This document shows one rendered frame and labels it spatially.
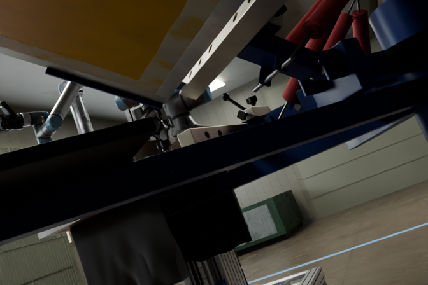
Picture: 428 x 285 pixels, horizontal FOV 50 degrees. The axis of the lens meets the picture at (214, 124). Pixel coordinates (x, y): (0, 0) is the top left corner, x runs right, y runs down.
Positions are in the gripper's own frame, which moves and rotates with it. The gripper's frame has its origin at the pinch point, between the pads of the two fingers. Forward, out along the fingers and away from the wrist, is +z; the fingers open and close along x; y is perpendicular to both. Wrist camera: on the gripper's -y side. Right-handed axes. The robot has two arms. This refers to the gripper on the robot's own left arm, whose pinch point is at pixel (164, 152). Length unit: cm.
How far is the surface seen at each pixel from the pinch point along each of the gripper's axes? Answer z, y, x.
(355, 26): -10, 11, -81
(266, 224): 75, 596, 320
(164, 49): -6, -60, -58
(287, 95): 4, -9, -59
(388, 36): 3, -8, -91
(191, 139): 8, -34, -39
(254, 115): 4.6, -6.4, -45.0
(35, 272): 12, 224, 453
